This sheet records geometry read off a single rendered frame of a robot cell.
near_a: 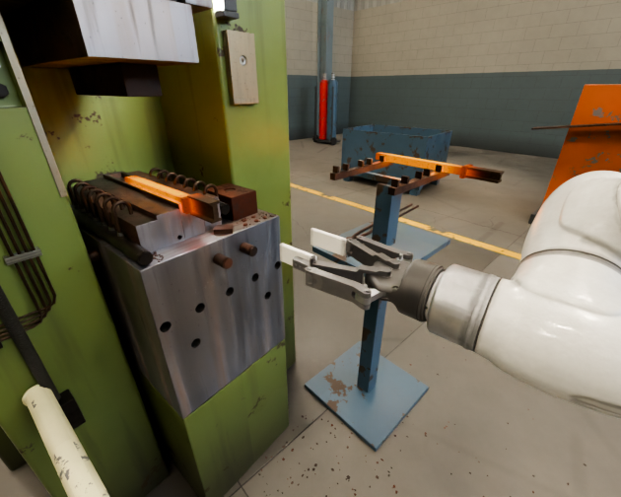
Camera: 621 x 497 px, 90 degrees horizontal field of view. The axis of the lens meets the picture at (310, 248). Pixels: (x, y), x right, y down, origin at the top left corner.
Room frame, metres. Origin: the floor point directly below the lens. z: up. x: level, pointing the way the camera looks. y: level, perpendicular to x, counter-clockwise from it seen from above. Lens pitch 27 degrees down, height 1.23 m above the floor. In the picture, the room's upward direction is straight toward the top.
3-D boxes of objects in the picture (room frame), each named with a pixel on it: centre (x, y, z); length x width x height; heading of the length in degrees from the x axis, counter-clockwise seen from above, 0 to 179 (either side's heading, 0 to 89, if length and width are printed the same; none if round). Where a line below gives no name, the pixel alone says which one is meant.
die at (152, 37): (0.79, 0.45, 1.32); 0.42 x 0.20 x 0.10; 50
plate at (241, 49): (0.98, 0.19, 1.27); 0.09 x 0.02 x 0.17; 140
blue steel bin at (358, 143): (4.49, -1.17, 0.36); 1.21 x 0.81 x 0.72; 49
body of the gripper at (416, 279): (0.35, -0.12, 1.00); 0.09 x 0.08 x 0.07; 51
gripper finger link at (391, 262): (0.41, -0.09, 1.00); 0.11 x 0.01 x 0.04; 29
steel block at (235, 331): (0.83, 0.42, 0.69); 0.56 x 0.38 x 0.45; 50
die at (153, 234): (0.79, 0.45, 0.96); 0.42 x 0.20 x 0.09; 50
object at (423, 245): (0.98, -0.25, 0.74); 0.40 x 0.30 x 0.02; 133
